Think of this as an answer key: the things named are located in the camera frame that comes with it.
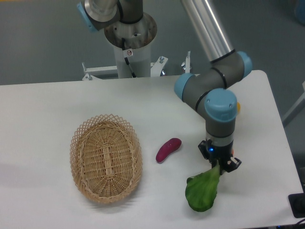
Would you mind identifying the woven wicker basket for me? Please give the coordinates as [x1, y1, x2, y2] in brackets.
[70, 114, 142, 204]

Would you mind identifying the green leafy vegetable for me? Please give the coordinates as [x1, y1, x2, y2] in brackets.
[185, 163, 221, 212]

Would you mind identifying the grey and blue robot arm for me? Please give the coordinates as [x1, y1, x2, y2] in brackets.
[77, 0, 253, 173]

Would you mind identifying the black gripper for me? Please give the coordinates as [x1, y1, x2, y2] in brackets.
[198, 140, 242, 175]

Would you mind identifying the purple sweet potato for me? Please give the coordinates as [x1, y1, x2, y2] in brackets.
[155, 138, 182, 163]

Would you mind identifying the black cable on pedestal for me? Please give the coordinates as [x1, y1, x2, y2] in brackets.
[121, 37, 137, 78]

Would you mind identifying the black device at table edge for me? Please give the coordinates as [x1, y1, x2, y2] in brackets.
[288, 193, 305, 219]

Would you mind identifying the white frame at right edge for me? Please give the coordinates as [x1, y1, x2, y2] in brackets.
[282, 82, 305, 128]

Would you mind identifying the blue object top right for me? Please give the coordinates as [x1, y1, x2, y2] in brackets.
[294, 0, 305, 25]

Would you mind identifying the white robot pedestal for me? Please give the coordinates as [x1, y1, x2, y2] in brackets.
[81, 11, 191, 81]

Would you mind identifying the yellow fruit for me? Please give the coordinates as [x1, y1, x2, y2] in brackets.
[237, 102, 241, 114]

